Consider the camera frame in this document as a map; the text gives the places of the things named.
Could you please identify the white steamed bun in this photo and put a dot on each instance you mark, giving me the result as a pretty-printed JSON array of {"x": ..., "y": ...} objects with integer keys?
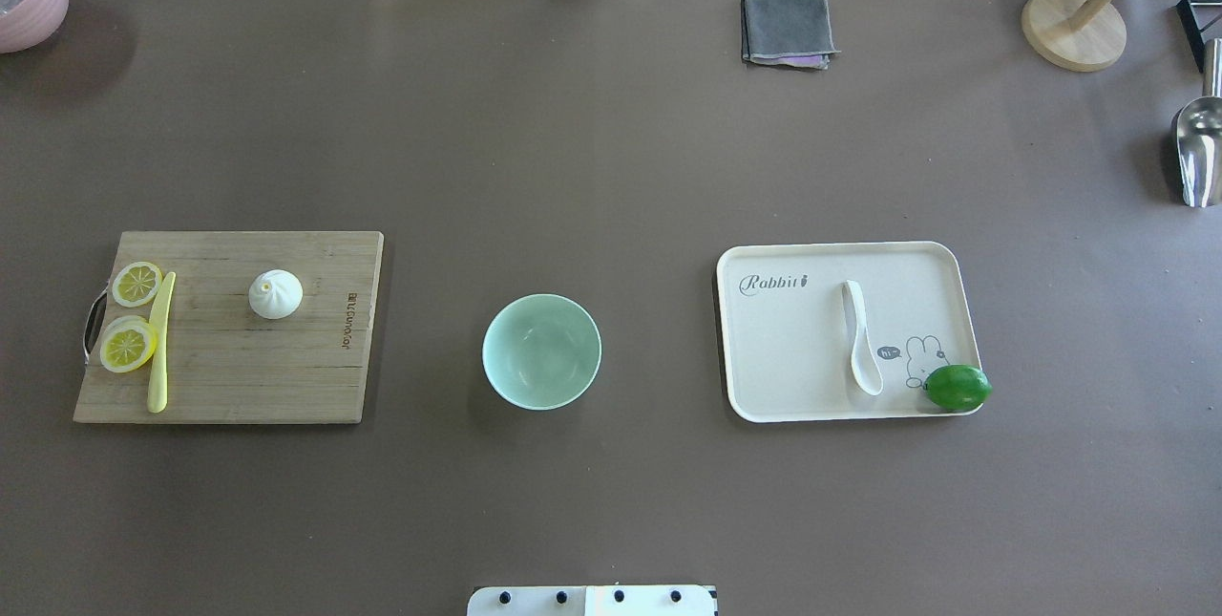
[{"x": 275, "y": 294}]

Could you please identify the lemon slice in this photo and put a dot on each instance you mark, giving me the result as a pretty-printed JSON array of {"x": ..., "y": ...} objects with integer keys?
[
  {"x": 127, "y": 343},
  {"x": 137, "y": 284}
]

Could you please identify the yellow plastic knife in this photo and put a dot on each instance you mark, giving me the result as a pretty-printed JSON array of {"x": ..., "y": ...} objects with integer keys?
[{"x": 158, "y": 387}]

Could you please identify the light green bowl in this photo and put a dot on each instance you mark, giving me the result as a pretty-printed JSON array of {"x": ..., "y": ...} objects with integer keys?
[{"x": 542, "y": 352}]

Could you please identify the white ceramic spoon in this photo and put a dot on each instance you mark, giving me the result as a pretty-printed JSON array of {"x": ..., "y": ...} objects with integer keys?
[{"x": 864, "y": 369}]

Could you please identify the upper lemon slice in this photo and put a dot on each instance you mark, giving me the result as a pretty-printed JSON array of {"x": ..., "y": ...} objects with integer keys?
[{"x": 137, "y": 284}]

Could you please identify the lower lemon slice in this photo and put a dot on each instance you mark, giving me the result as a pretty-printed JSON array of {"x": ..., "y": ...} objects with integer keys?
[{"x": 127, "y": 343}]

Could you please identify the cream rabbit tray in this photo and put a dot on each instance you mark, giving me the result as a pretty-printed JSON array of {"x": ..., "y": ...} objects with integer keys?
[{"x": 784, "y": 335}]

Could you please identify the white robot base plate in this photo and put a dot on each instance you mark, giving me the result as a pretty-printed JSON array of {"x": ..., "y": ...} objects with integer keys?
[{"x": 614, "y": 599}]

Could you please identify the wooden cutting board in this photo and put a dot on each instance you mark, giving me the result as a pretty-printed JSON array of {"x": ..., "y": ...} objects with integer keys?
[{"x": 228, "y": 365}]

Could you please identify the green lime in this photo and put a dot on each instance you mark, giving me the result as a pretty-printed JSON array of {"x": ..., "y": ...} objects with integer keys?
[{"x": 958, "y": 388}]

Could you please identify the grey folded cloth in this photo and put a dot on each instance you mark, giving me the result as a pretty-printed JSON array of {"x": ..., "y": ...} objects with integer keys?
[{"x": 787, "y": 33}]

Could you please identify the metal scoop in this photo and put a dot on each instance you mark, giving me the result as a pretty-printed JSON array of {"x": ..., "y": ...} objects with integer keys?
[{"x": 1197, "y": 133}]

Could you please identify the wooden mug tree stand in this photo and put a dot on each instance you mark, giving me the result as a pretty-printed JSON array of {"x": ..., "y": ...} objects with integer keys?
[{"x": 1077, "y": 35}]

